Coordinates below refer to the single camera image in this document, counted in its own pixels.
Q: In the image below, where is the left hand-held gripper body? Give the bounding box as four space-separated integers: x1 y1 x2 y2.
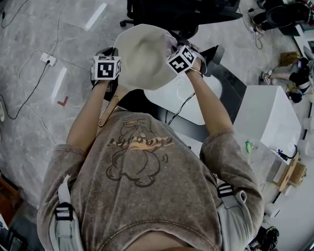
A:
90 55 123 94

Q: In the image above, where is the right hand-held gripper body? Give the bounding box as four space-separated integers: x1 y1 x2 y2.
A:
166 44 208 77

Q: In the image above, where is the person's left forearm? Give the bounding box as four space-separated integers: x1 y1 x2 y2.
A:
66 84 113 154

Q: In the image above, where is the person's right forearm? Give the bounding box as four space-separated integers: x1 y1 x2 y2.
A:
187 71 236 141

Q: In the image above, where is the black sink faucet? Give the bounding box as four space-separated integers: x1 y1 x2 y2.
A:
198 45 225 77

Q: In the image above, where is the black office chair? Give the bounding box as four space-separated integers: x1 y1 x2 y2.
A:
119 0 243 39

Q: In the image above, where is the white power strip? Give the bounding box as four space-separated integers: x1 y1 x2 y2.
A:
40 52 58 66

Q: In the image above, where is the brown printed t-shirt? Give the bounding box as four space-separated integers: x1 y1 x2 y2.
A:
37 111 264 251

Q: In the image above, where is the black bathtub faucet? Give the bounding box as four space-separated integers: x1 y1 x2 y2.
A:
284 144 298 162

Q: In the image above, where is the white ceramic fixture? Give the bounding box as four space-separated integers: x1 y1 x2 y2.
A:
302 115 314 159

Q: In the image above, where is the small cardboard box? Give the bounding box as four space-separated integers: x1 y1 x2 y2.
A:
290 163 307 187

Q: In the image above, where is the brown wooden cabinet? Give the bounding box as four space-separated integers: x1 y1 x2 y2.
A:
0 174 23 224

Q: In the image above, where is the white cup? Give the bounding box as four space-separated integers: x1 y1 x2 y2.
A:
264 205 281 219

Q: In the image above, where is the black floor cable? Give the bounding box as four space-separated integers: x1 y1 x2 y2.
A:
0 60 52 120

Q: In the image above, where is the grey backpack strap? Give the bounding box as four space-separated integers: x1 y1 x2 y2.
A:
52 175 79 251
216 183 248 251

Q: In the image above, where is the black camera gear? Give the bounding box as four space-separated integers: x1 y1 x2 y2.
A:
256 225 281 251

